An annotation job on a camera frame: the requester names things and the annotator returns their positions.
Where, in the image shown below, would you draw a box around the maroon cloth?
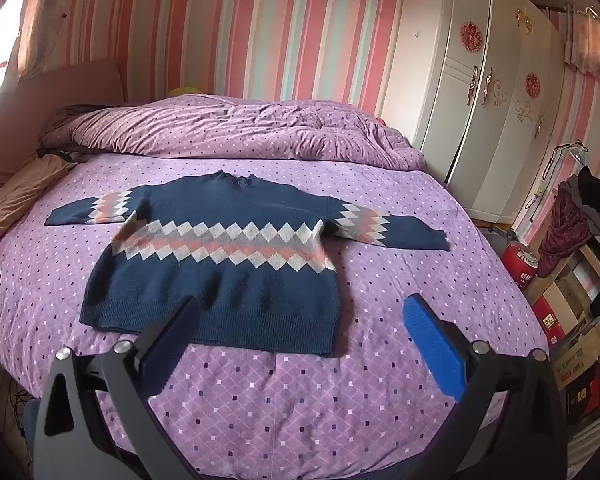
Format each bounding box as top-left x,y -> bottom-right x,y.
537,194 -> 589,279

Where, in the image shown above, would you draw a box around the white wardrobe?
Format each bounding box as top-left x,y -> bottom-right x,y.
380,0 -> 569,227

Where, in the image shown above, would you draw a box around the dark brown blanket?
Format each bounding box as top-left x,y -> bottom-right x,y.
36,104 -> 93,162

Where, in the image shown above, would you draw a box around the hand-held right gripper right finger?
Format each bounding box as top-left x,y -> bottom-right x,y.
402,293 -> 569,480

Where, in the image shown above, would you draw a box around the red fire extinguisher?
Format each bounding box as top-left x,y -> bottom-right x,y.
500,240 -> 542,289

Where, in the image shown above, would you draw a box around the tan cloth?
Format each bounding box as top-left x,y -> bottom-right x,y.
0,152 -> 79,257

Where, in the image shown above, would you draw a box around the pink valance curtain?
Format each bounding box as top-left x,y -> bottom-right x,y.
562,4 -> 600,92

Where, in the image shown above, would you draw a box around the dark hanging clothes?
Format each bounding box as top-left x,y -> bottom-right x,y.
559,165 -> 600,237

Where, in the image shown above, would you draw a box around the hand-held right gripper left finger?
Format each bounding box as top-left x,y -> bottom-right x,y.
30,296 -> 201,480

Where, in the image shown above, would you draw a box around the purple dotted bed sheet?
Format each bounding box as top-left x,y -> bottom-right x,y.
0,152 -> 552,480

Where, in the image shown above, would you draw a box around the black cables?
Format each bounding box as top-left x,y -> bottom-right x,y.
4,379 -> 37,432

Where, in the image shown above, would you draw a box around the navy diamond-pattern knit sweater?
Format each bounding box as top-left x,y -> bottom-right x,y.
45,170 -> 452,359

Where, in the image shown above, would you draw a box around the pink window curtain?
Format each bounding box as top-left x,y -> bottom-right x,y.
9,0 -> 72,82

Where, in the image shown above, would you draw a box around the wooden rack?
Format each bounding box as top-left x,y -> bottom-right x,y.
524,232 -> 600,322

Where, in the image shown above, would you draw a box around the clothes hanger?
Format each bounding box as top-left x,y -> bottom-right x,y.
542,140 -> 589,182

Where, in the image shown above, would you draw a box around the black box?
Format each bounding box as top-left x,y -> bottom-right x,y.
565,360 -> 600,424

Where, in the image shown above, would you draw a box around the pink headboard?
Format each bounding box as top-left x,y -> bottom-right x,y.
16,56 -> 129,128

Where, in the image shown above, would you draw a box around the purple dotted quilt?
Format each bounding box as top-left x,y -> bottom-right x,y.
39,94 -> 429,172

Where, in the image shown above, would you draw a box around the red box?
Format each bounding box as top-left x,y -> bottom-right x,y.
530,294 -> 567,347

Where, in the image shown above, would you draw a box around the brown cardboard box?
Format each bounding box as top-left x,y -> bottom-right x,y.
550,324 -> 600,389

